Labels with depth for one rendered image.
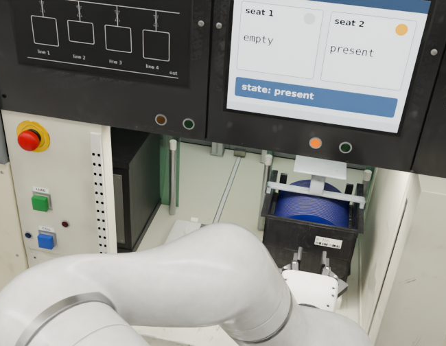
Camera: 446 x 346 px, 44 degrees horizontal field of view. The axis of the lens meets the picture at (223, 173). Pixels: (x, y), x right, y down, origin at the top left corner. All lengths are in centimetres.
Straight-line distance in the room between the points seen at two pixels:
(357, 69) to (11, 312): 61
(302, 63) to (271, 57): 5
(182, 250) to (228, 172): 139
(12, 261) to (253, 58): 74
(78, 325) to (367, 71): 59
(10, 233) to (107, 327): 83
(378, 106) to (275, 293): 43
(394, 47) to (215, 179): 108
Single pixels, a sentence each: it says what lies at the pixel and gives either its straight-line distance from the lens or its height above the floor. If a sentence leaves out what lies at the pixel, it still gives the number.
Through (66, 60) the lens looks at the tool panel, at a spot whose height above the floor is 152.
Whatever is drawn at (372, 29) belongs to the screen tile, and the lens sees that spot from 87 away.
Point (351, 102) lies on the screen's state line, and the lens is 91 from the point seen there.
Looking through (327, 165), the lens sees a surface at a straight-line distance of 131.
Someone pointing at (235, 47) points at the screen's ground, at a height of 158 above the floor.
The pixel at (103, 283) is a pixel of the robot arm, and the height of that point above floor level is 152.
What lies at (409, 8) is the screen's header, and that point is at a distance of 86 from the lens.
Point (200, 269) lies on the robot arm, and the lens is 50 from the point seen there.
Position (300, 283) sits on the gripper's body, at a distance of 98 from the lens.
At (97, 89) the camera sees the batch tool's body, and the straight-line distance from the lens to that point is 100.
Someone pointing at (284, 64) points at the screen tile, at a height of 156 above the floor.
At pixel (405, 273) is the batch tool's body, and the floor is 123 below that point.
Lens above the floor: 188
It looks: 32 degrees down
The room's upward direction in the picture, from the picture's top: 4 degrees clockwise
